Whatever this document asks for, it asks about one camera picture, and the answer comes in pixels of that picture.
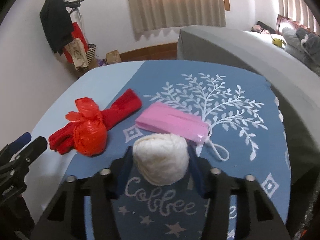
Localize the red hanging bag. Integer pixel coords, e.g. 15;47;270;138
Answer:
63;22;88;63

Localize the red glove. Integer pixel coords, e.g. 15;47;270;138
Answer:
49;89;142;155

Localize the wooden coat rack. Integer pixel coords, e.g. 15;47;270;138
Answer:
63;0;84;15

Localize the beige left curtain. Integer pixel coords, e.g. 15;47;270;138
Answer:
128;0;226;34

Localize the striped basket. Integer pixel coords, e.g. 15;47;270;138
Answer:
86;43;97;64

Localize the pink face mask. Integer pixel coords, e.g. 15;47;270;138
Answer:
135;102;230;161

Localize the red plastic bag ball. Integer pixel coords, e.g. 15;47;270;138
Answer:
65;97;107;157

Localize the beige tote bag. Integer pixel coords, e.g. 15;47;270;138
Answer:
67;42;89;70

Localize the beige curtain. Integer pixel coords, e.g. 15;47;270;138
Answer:
278;0;319;34
128;0;226;34

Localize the brown paper bag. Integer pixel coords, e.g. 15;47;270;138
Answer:
105;50;122;65

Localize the beige right curtain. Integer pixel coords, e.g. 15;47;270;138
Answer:
278;0;319;34

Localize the grey pillow stack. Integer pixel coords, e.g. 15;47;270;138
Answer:
282;28;319;76

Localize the black bag on bed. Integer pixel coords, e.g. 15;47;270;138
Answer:
251;21;276;34

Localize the grey bed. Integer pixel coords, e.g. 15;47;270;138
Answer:
177;26;319;184

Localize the dark grey folded clothing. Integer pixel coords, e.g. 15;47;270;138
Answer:
296;28;320;65

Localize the yellow plush toy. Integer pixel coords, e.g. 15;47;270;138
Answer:
272;37;286;48

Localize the black hanging coat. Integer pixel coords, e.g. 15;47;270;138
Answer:
40;0;74;55

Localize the blue coffee tree tablecloth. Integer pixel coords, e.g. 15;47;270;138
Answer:
22;60;293;240

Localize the red wooden headboard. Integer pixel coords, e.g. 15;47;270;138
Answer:
276;15;313;35

